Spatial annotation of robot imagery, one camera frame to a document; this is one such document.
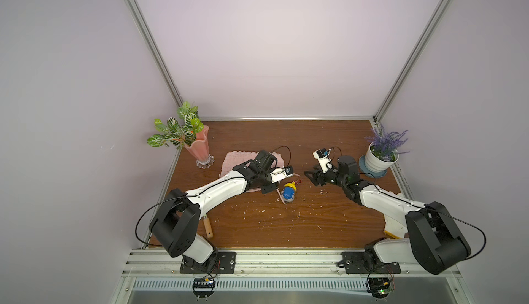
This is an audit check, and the left controller board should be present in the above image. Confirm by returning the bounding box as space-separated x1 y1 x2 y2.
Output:
191 277 216 301

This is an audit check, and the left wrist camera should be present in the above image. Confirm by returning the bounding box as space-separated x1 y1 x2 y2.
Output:
270 166 294 183

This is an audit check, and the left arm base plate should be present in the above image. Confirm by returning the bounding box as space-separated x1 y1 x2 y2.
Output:
180 251 236 275

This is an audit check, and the purple lavender plant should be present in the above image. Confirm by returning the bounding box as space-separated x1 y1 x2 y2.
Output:
365 125 408 163

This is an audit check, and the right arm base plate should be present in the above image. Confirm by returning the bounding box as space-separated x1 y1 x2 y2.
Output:
336 251 402 275

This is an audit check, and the green scraper wooden handle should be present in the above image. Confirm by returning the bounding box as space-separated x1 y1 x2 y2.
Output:
203 214 214 239

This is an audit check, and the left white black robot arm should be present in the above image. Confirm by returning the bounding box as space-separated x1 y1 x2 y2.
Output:
147 150 294 265

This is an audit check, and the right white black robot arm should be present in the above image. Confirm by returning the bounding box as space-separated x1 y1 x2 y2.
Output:
304 149 476 275

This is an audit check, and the green artificial plant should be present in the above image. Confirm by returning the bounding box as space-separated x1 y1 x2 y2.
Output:
147 101 205 148

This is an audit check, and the yellow blue doll decoration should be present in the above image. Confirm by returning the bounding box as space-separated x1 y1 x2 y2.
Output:
276 179 303 204

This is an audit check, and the pink fluffy bag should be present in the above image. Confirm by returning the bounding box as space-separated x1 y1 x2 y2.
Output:
219 151 285 178

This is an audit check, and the teal saucer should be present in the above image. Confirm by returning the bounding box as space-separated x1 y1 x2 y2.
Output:
358 155 388 179

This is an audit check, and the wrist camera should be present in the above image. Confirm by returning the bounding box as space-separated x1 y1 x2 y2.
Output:
270 166 294 183
313 148 333 173

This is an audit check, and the right controller board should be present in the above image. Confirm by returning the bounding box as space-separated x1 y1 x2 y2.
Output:
366 278 393 299

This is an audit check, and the white yellow brush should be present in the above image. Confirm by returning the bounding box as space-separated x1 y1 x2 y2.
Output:
384 215 408 239

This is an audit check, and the pink vase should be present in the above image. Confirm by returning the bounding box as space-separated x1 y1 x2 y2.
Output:
184 125 215 169

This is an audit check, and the controller board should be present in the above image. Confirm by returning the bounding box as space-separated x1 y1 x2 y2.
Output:
191 277 216 301
366 278 393 299

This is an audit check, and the white flower pot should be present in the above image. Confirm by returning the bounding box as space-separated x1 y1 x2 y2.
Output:
365 144 400 172

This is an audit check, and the aluminium front rail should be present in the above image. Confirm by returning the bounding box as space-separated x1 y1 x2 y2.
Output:
121 247 461 279

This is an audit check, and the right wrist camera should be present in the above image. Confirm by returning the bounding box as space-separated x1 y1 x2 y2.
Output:
313 148 333 173

